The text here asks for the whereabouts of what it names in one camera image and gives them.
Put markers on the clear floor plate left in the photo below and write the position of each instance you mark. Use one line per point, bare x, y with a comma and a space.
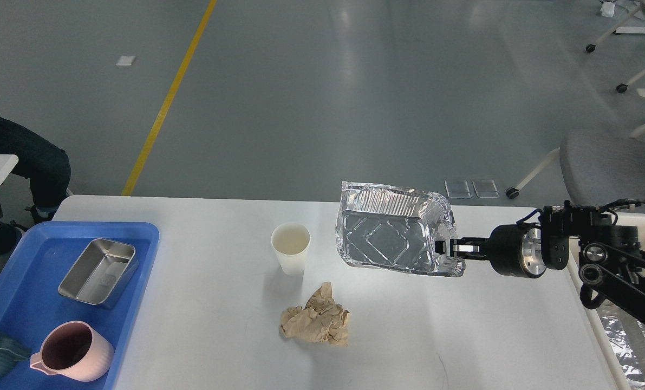
457, 189

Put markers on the clear floor plate right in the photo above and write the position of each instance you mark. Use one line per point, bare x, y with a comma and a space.
485, 188

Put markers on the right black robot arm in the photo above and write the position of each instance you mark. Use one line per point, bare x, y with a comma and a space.
611, 262

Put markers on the white paper cup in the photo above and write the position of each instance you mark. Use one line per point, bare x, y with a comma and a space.
290, 242

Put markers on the white floor plate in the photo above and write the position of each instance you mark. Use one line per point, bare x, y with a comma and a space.
126, 60

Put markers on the grey office chair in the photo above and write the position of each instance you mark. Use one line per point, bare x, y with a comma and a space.
597, 168

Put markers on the crumpled brown paper napkin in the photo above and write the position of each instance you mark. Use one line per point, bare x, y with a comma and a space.
321, 320

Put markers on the pink ribbed mug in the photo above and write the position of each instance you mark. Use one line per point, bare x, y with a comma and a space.
74, 350

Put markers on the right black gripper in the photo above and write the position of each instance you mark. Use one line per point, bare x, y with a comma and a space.
512, 250

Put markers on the square stainless steel dish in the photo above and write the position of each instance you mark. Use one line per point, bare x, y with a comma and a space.
99, 276

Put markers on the clear floor plate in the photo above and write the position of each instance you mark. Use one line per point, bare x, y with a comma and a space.
457, 189
485, 188

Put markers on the aluminium foil tray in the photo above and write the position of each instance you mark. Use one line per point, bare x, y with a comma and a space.
396, 228

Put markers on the seated person in jeans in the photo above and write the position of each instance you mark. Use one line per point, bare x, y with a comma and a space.
46, 166

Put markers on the foil tray in bin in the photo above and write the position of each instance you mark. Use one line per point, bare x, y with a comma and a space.
626, 336

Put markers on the blue plastic tray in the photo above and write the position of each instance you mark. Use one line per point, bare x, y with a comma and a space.
30, 305

